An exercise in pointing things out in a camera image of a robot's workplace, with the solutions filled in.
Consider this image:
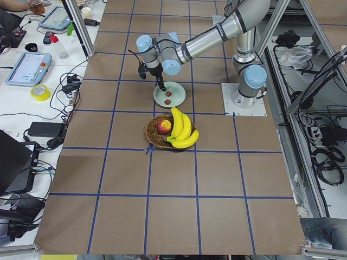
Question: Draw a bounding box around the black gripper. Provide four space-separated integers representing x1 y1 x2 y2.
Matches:
148 64 166 91

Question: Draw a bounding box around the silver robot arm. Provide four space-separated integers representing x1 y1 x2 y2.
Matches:
136 1 270 108

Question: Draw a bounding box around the pale green plate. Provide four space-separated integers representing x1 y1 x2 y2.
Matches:
153 81 186 108

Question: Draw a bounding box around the red apple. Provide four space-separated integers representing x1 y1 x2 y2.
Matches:
157 119 172 134

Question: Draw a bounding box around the brown wicker basket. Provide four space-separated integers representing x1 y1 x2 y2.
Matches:
145 114 183 150

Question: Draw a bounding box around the yellow banana bunch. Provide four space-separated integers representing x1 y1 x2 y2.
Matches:
166 107 200 149

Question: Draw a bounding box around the red cap plastic bottle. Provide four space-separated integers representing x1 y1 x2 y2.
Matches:
50 33 69 59

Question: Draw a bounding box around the white paper cup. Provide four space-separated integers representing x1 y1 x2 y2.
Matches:
81 7 91 19

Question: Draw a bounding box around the teach pendant tablet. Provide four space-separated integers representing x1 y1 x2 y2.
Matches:
38 6 71 31
5 52 52 87

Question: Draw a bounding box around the yellow tape roll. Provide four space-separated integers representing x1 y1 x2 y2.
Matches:
30 84 51 102

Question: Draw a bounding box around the black power adapter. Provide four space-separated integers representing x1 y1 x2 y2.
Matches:
28 122 64 137

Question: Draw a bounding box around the black laptop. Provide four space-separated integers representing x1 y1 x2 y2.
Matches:
1 131 39 195

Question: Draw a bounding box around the person in brown shirt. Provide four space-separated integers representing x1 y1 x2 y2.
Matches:
300 217 346 250

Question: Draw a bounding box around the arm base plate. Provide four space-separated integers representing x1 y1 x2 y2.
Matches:
221 83 267 116
212 15 226 27

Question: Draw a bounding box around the aluminium frame post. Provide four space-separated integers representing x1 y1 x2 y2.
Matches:
62 0 95 58

